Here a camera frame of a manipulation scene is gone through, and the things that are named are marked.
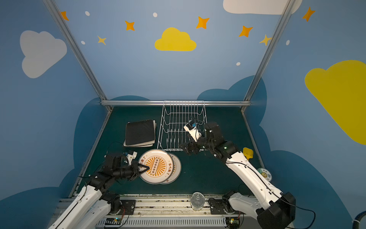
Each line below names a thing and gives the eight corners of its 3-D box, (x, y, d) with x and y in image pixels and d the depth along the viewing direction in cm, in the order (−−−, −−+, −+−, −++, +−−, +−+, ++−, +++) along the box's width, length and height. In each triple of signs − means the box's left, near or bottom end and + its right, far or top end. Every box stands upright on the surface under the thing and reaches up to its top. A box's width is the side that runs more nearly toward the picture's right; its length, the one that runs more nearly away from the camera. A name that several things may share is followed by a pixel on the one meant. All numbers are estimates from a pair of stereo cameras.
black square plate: (125, 146, 98) (123, 144, 96) (127, 124, 110) (126, 122, 108) (154, 141, 100) (154, 139, 98) (153, 121, 113) (153, 119, 111)
